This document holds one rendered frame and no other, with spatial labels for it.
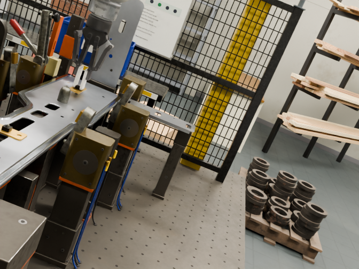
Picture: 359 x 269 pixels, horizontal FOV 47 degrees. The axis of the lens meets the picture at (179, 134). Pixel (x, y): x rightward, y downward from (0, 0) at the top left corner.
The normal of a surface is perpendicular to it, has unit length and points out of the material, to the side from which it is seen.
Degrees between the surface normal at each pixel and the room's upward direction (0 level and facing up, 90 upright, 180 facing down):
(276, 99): 90
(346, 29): 90
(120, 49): 90
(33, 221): 0
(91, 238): 0
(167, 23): 90
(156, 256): 0
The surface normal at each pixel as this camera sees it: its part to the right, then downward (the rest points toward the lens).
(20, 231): 0.37, -0.89
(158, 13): -0.09, 0.27
